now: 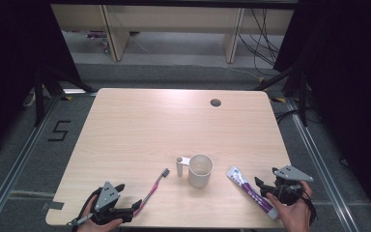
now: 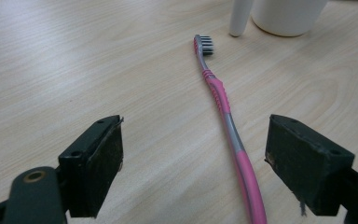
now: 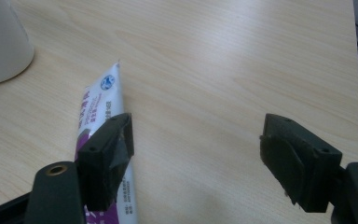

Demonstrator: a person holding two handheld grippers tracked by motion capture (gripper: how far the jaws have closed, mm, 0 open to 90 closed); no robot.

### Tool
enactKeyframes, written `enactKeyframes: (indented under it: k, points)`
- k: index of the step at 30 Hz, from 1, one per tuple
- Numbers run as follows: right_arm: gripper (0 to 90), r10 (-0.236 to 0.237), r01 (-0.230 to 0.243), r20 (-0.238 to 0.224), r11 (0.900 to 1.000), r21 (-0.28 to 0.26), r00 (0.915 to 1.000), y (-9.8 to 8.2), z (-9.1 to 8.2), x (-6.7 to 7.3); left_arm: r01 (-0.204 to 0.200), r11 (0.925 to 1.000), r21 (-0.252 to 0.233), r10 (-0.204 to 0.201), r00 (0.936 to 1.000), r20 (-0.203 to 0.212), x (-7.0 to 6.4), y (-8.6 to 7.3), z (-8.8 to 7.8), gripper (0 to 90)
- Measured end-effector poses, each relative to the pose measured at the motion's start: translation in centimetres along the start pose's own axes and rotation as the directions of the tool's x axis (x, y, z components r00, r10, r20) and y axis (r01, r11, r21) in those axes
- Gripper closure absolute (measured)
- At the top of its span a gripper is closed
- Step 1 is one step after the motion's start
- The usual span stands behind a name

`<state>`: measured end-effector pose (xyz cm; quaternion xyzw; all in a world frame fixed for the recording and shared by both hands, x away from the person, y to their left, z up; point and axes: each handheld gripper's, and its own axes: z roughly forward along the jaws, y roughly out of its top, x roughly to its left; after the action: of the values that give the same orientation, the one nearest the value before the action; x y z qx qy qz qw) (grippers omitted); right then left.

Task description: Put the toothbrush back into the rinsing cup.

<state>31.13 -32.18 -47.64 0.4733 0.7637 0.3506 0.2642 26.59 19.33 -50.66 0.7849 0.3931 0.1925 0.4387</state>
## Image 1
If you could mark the aluminium floor rail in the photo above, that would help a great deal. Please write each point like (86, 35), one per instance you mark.
(319, 161)
(16, 164)

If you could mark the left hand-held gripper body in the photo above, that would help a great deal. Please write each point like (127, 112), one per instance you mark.
(107, 196)

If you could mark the person's left hand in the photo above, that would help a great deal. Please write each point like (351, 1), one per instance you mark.
(88, 225)

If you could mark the black curtain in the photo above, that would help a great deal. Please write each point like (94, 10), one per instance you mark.
(9, 64)
(351, 80)

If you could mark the pink and grey toothbrush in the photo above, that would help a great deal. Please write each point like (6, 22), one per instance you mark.
(151, 191)

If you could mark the person's right hand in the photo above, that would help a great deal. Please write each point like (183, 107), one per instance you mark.
(294, 214)

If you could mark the black metal stand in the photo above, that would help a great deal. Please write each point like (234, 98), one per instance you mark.
(302, 96)
(39, 96)

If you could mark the white cup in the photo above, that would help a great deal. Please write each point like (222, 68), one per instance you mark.
(199, 175)

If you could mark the small red object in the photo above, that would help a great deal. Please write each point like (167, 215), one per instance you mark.
(105, 45)

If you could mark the white and purple toothpaste tube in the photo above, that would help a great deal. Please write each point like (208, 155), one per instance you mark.
(251, 192)

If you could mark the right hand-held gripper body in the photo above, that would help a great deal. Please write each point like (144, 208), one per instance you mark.
(288, 190)

